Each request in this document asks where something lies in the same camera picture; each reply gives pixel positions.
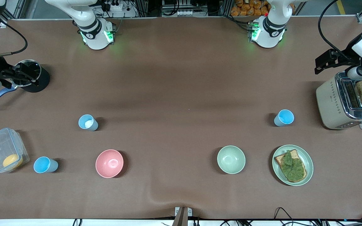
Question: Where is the toast slice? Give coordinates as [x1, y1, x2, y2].
[274, 149, 307, 183]

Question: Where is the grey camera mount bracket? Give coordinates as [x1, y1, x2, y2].
[175, 207, 193, 226]

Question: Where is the bag of orange buns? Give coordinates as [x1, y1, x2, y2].
[230, 0, 271, 17]

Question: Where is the white power strip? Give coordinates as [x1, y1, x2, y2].
[104, 0, 125, 12]

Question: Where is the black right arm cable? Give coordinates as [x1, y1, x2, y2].
[0, 16, 28, 58]

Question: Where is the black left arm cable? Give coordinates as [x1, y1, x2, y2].
[318, 0, 352, 62]

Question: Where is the green lettuce leaf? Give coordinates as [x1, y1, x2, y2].
[282, 150, 306, 181]

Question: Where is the white connector strip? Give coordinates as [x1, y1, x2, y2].
[162, 10, 209, 17]

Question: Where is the cream and chrome toaster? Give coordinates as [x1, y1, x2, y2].
[315, 72, 362, 130]

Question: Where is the pale green bowl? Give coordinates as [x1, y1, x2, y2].
[217, 145, 246, 174]

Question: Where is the pink bowl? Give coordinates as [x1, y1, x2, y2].
[95, 149, 124, 178]

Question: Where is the black saucepan blue handle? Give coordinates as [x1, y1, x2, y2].
[0, 59, 50, 108]

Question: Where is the light blue plastic cup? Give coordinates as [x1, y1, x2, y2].
[78, 114, 99, 132]
[33, 156, 59, 174]
[274, 109, 295, 127]

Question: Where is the black looped cable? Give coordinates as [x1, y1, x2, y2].
[274, 207, 294, 226]

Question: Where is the pale green plate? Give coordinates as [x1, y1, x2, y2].
[272, 144, 314, 186]

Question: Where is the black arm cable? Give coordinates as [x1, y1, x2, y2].
[0, 16, 28, 58]
[318, 0, 352, 62]

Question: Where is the orange round food piece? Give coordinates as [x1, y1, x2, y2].
[3, 154, 24, 170]

